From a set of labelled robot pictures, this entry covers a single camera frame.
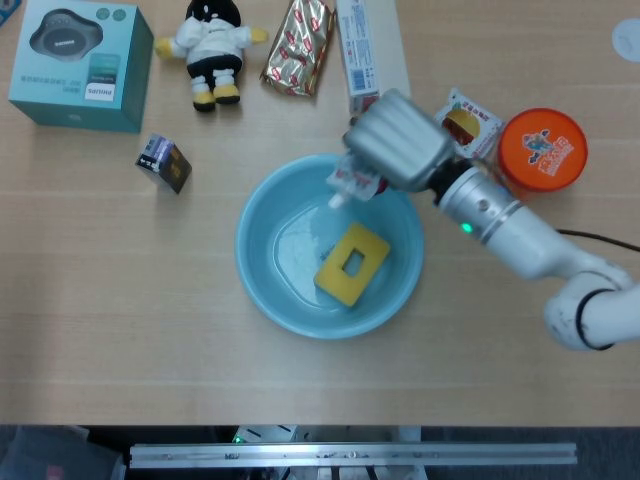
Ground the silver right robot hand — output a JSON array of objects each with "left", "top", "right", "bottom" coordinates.
[{"left": 341, "top": 88, "right": 474, "bottom": 204}]

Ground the white burger snack packet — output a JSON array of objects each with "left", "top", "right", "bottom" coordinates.
[{"left": 433, "top": 87, "right": 505, "bottom": 158}]

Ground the orange round tin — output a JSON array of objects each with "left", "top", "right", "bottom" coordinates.
[{"left": 492, "top": 107, "right": 589, "bottom": 201}]

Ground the gold red foil packet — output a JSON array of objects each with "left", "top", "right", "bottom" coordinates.
[{"left": 259, "top": 0, "right": 336, "bottom": 98}]

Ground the long white carton box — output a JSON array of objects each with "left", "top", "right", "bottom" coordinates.
[{"left": 334, "top": 0, "right": 412, "bottom": 114}]

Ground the yellow sponge with rectangular hole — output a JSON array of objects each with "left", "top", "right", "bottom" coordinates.
[{"left": 314, "top": 222, "right": 392, "bottom": 307}]

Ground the light blue plastic basin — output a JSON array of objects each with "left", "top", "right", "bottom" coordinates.
[{"left": 234, "top": 153, "right": 426, "bottom": 341}]

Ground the black penguin plush toy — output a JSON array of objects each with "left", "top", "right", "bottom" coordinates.
[{"left": 153, "top": 0, "right": 270, "bottom": 113}]

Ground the small purple black box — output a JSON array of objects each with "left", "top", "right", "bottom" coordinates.
[{"left": 134, "top": 132, "right": 193, "bottom": 195}]

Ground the round white table disc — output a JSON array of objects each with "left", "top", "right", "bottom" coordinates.
[{"left": 611, "top": 18, "right": 640, "bottom": 63}]

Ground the teal speaker box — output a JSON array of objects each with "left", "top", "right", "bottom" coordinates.
[{"left": 7, "top": 0, "right": 155, "bottom": 135}]

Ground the aluminium rail bar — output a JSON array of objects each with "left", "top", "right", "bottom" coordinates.
[{"left": 129, "top": 441, "right": 578, "bottom": 470}]

